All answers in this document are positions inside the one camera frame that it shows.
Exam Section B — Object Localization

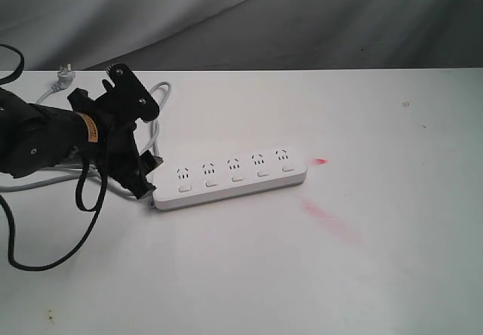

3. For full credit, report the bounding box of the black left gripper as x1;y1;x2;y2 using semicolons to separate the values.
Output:
68;88;164;200

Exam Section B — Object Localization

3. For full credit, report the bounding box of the white five-outlet power strip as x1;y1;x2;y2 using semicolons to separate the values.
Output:
152;147;307;211

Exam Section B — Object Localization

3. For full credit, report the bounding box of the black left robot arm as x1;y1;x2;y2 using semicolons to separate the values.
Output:
1;88;161;199

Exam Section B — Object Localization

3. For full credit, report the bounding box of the grey backdrop cloth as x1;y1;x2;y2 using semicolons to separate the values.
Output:
1;0;482;70

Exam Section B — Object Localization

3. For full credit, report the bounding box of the grey power cord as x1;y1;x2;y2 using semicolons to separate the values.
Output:
0;81;174;200

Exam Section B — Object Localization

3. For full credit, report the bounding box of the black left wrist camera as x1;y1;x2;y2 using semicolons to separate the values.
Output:
96;63;160;122

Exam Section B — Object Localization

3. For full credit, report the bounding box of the grey wall plug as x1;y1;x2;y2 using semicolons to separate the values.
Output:
51;64;75;93

